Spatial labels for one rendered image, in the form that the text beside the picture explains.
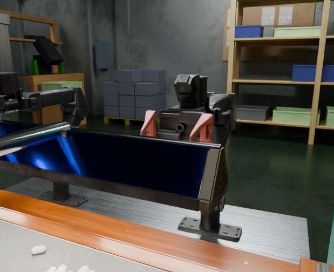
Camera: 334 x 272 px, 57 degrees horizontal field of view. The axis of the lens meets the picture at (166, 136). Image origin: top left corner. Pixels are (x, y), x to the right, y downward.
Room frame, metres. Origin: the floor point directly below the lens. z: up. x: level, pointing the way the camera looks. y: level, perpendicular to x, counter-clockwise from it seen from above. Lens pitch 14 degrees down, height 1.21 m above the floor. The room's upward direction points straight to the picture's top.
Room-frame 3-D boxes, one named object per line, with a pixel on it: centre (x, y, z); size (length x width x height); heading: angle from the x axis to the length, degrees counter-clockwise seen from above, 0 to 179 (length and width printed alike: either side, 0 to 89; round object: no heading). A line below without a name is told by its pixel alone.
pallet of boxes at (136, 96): (6.18, 0.64, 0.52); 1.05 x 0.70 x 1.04; 68
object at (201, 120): (0.57, -0.05, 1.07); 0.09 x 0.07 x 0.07; 158
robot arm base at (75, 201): (1.13, 0.42, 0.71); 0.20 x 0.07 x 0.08; 68
